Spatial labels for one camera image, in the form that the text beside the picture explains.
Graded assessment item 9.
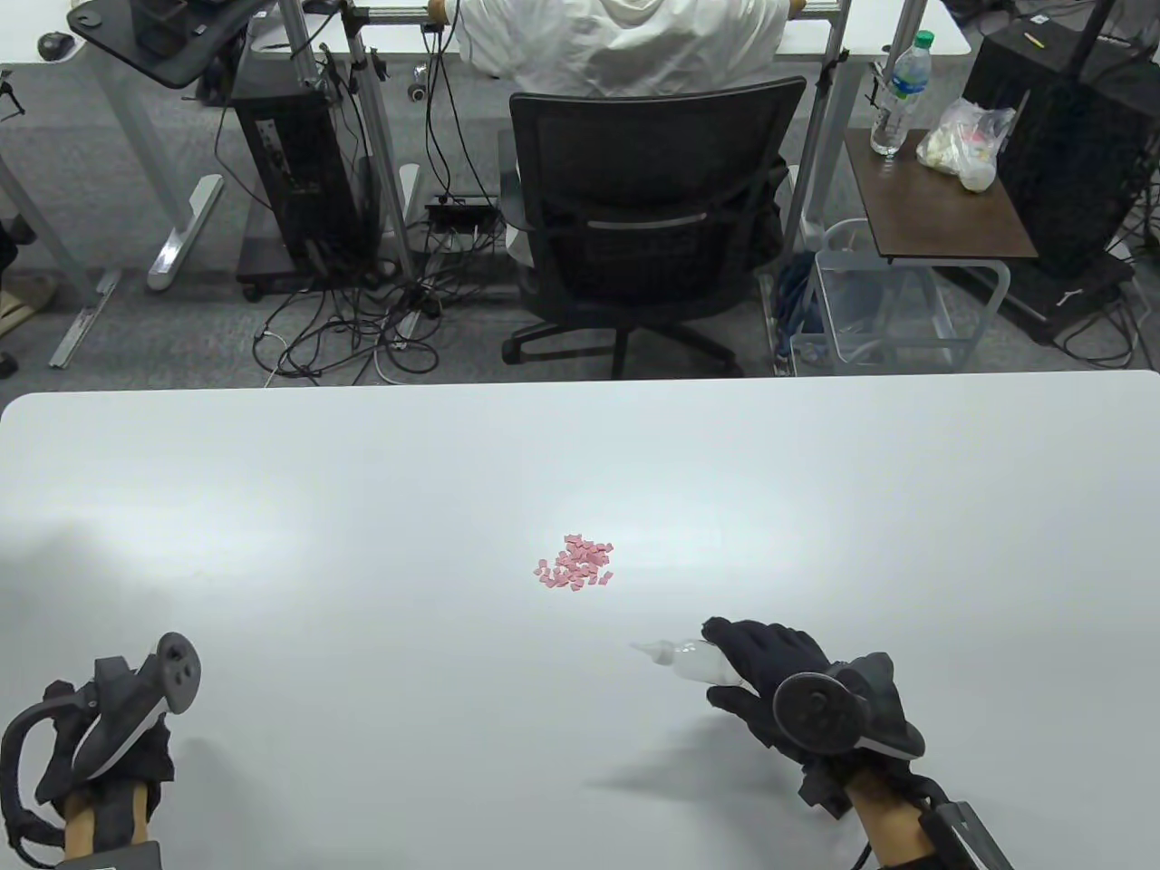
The black mesh office chair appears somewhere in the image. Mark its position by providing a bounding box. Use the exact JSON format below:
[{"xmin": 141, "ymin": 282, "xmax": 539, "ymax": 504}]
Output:
[{"xmin": 498, "ymin": 77, "xmax": 809, "ymax": 380}]

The blue cable bundle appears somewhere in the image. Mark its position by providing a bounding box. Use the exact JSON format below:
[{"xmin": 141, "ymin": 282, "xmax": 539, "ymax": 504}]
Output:
[{"xmin": 770, "ymin": 254, "xmax": 821, "ymax": 372}]

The brown side table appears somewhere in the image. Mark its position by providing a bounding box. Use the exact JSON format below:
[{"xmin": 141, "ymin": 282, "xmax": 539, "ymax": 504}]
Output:
[{"xmin": 845, "ymin": 129, "xmax": 1039, "ymax": 368}]

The black power strip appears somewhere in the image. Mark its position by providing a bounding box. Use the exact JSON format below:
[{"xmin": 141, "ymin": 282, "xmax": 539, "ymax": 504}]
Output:
[{"xmin": 426, "ymin": 195, "xmax": 501, "ymax": 238}]

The aluminium frame post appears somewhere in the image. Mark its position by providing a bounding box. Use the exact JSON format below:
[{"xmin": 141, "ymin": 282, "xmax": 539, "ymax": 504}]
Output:
[
  {"xmin": 343, "ymin": 0, "xmax": 420, "ymax": 284},
  {"xmin": 781, "ymin": 0, "xmax": 853, "ymax": 262}
]

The clear conical bottle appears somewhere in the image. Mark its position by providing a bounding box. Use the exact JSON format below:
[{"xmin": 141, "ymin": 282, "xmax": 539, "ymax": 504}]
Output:
[{"xmin": 630, "ymin": 637, "xmax": 746, "ymax": 687}]

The tan slipper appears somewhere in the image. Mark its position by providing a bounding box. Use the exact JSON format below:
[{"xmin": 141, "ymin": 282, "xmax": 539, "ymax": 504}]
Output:
[{"xmin": 0, "ymin": 276, "xmax": 57, "ymax": 336}]

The person's left hand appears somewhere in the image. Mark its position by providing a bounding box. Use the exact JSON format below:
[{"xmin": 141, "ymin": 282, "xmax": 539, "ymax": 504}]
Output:
[{"xmin": 36, "ymin": 681, "xmax": 176, "ymax": 848}]

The person's left forearm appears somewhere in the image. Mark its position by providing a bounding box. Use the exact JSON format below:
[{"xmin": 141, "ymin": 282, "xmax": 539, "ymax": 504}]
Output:
[{"xmin": 63, "ymin": 788, "xmax": 150, "ymax": 857}]

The tangle of black cables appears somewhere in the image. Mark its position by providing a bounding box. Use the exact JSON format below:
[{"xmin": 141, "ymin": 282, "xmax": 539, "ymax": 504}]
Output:
[{"xmin": 254, "ymin": 263, "xmax": 454, "ymax": 382}]

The grey black hand controller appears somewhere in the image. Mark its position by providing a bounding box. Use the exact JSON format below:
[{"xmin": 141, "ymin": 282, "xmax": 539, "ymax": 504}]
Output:
[
  {"xmin": 772, "ymin": 652, "xmax": 927, "ymax": 771},
  {"xmin": 0, "ymin": 633, "xmax": 202, "ymax": 848}
]

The person's right hand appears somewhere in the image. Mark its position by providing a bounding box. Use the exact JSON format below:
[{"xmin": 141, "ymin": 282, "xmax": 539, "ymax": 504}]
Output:
[{"xmin": 702, "ymin": 618, "xmax": 925, "ymax": 817}]

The black perforated computer tower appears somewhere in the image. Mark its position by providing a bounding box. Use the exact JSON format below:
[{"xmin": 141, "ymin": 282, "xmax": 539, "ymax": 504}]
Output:
[{"xmin": 962, "ymin": 20, "xmax": 1160, "ymax": 282}]

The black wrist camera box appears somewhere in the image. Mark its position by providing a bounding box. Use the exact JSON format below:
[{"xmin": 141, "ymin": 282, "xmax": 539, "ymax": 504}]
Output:
[
  {"xmin": 915, "ymin": 799, "xmax": 1016, "ymax": 870},
  {"xmin": 54, "ymin": 841, "xmax": 164, "ymax": 870}
]

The clear plastic bin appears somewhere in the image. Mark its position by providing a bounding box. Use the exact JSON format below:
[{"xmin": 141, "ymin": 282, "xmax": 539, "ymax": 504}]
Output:
[{"xmin": 790, "ymin": 246, "xmax": 962, "ymax": 374}]

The pile of pink paper scraps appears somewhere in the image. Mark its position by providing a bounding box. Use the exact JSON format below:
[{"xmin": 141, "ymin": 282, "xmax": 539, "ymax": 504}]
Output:
[{"xmin": 535, "ymin": 533, "xmax": 617, "ymax": 595}]

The clear water bottle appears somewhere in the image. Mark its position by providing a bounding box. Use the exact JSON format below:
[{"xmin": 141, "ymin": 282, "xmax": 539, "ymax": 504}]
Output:
[{"xmin": 870, "ymin": 31, "xmax": 934, "ymax": 160}]

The white plastic bag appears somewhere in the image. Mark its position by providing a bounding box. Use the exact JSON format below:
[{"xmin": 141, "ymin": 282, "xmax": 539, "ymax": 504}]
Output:
[{"xmin": 915, "ymin": 98, "xmax": 1016, "ymax": 193}]

